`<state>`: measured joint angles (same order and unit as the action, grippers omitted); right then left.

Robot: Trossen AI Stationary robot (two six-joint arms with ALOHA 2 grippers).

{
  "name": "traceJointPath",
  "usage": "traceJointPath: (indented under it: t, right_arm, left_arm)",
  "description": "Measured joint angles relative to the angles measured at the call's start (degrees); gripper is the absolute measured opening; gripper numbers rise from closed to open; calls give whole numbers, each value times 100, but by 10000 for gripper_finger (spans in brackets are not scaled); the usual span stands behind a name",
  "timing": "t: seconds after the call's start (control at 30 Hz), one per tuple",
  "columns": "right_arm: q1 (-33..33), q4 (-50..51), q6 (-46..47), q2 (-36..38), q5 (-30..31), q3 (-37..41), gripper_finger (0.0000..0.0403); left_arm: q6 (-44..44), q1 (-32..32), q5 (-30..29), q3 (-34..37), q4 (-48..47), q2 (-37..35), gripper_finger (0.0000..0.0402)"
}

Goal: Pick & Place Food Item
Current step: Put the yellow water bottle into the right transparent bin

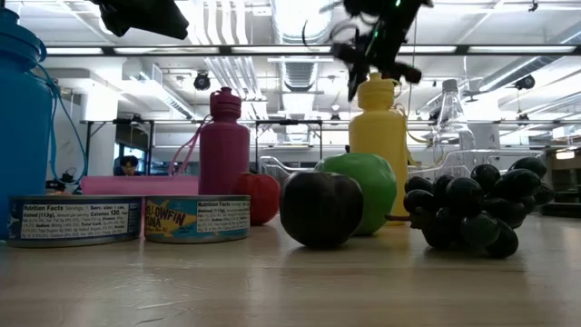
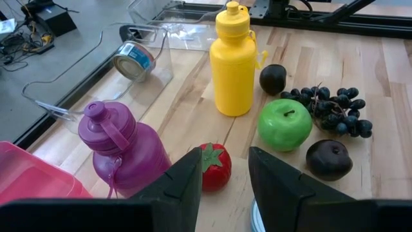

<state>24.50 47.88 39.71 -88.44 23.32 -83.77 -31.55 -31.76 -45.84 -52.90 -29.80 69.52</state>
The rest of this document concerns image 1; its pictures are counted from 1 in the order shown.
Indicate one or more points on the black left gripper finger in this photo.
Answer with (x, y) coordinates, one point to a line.
(174, 25)

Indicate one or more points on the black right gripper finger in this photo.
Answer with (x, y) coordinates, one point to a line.
(356, 82)

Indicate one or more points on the yellow squeeze bottle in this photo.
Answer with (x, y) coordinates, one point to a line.
(379, 131)

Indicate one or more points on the clear plastic bottle white cap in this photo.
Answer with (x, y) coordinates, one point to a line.
(449, 131)

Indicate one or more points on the green toy apple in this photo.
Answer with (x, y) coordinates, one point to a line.
(374, 191)

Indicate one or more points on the purple squeeze bottle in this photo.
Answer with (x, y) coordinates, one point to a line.
(225, 150)

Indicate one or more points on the red toy tomato green top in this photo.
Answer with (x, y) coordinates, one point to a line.
(265, 200)

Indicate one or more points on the black ceiling spotlight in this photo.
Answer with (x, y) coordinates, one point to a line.
(202, 82)
(525, 82)

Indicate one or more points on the clear plastic bin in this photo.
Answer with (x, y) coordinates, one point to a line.
(490, 159)
(272, 165)

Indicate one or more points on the dark purple toy plum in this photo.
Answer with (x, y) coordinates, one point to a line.
(320, 209)

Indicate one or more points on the person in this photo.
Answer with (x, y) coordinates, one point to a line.
(128, 165)

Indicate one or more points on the blue squeeze bottle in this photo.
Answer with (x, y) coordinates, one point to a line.
(22, 136)

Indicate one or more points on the pink plastic bin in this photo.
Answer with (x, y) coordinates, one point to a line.
(136, 185)

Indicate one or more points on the dark toy grape bunch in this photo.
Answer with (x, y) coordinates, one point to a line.
(463, 213)

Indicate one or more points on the tuna can blue label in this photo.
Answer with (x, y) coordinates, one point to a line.
(75, 221)
(197, 220)

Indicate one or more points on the lit rectangular lamp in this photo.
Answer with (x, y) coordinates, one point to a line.
(565, 155)

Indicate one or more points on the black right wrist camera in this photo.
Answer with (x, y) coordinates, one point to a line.
(406, 73)

